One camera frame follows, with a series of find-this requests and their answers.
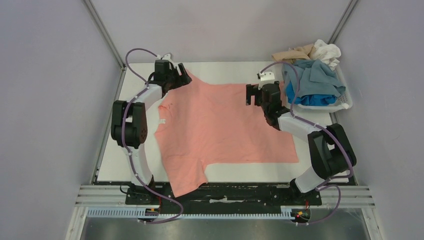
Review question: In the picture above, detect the pink t shirt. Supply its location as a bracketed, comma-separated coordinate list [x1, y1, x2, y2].
[154, 75, 299, 197]

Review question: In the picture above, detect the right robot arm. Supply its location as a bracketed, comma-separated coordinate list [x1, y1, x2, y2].
[245, 81, 357, 204]

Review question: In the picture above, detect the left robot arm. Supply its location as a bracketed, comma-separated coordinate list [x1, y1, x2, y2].
[110, 59, 192, 204]

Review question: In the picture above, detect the bright blue t shirt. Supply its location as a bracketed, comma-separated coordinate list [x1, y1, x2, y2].
[285, 82, 337, 107]

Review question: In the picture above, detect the grey-blue t shirt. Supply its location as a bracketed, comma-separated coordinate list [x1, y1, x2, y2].
[282, 59, 346, 98]

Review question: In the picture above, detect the beige t shirt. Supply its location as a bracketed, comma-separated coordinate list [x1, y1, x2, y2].
[271, 44, 316, 64]

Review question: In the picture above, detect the white t shirt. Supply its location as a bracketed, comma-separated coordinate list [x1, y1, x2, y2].
[309, 39, 342, 71]

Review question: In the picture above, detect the white laundry basket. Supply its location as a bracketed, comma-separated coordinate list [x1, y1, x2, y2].
[293, 65, 353, 114]

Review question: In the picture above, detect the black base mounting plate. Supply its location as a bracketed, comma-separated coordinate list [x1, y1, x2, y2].
[125, 182, 322, 215]

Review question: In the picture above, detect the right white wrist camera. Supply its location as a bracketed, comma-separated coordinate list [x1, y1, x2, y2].
[257, 71, 276, 90]

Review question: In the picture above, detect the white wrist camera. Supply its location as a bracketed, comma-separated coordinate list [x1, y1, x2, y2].
[257, 71, 276, 90]
[156, 52, 173, 62]

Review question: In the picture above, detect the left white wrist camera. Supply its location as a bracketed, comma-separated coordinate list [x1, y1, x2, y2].
[156, 52, 173, 62]

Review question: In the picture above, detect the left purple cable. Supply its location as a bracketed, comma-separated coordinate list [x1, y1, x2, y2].
[119, 48, 185, 225]

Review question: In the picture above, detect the white slotted cable duct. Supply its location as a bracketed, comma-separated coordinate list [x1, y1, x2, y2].
[86, 207, 295, 220]

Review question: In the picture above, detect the aluminium frame rail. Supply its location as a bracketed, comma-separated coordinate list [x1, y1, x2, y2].
[75, 185, 376, 209]

